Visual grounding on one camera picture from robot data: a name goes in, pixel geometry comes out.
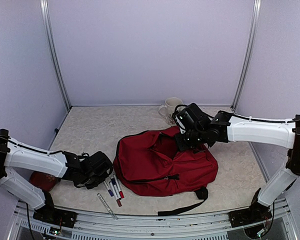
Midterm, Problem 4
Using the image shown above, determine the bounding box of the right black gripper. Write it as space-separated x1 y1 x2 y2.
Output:
173 127 207 152

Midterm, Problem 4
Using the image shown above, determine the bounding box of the red backpack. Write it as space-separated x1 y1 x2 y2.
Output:
113 126 219 217

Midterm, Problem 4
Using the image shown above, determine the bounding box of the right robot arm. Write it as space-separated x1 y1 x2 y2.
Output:
172 103 300 222

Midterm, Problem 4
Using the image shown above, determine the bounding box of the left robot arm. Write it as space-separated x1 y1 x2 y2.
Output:
0 129 114 223

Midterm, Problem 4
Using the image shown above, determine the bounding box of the dark blue cap marker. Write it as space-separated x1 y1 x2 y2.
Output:
110 177 121 200

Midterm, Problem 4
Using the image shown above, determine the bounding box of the blue cap white marker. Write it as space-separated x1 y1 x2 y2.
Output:
103 180 114 197

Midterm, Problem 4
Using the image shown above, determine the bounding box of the red cap marker short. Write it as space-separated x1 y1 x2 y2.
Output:
109 181 122 207

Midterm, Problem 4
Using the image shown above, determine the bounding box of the red cap marker long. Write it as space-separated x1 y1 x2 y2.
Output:
113 174 125 199

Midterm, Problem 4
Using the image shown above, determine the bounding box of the white patterned ceramic mug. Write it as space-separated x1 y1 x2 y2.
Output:
158 97 183 126

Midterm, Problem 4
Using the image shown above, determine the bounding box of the clear silver pen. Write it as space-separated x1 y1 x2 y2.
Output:
97 193 118 220

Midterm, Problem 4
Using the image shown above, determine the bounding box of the red floral lacquer dish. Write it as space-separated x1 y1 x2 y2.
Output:
29 171 58 192

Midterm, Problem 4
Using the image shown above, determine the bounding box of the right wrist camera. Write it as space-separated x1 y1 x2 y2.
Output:
174 113 187 134

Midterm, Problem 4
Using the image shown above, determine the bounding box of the front aluminium rail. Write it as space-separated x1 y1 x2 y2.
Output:
7 198 300 240

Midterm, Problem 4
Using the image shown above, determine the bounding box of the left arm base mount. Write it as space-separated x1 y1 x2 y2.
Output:
33 208 78 228

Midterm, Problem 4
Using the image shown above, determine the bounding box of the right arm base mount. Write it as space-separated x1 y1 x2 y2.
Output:
228 208 272 228

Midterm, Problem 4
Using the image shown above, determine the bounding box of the right aluminium frame post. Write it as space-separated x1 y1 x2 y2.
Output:
231 0 262 112

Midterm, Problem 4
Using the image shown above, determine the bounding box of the aluminium frame post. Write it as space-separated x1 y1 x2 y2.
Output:
231 0 262 112
40 0 72 113

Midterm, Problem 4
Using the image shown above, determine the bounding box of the left aluminium frame post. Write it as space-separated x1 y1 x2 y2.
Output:
40 0 72 113

